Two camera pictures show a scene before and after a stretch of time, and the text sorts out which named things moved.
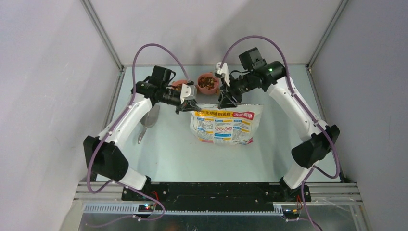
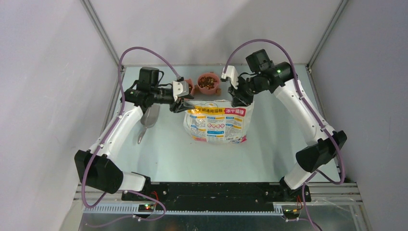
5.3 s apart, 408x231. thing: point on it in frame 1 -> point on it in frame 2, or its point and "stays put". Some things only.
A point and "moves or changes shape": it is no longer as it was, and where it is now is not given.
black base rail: [215, 196] stays put
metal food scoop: [148, 120] stays put
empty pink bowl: [208, 83] stays put
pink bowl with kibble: [176, 84] -> [191, 85]
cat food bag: [233, 125] moves or changes shape
